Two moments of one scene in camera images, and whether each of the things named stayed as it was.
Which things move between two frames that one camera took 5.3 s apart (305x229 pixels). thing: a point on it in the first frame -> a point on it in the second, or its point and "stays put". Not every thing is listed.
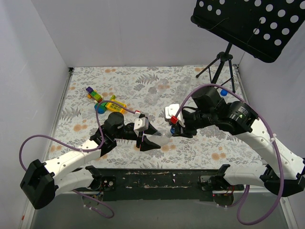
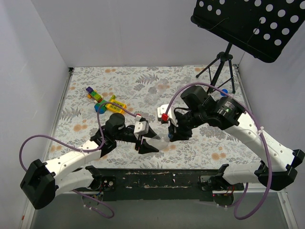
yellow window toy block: [115, 107] stays put
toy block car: [94, 94] stays put
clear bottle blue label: [223, 93] stays put
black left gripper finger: [146, 145] -> [146, 148]
